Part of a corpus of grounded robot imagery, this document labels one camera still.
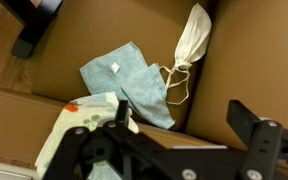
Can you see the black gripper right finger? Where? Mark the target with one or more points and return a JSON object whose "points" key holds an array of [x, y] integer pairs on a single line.
{"points": [[262, 146]]}

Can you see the black furniture leg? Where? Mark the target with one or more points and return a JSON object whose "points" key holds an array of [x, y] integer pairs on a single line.
{"points": [[34, 20]]}

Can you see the light blue cloth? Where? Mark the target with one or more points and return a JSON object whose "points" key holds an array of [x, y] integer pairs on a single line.
{"points": [[134, 83]]}

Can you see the brown leather armchair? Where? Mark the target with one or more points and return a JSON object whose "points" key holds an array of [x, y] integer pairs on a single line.
{"points": [[90, 30]]}

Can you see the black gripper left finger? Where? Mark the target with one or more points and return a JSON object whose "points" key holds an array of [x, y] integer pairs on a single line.
{"points": [[67, 150]]}

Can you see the white patterned towel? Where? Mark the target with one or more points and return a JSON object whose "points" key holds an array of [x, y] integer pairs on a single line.
{"points": [[84, 111]]}

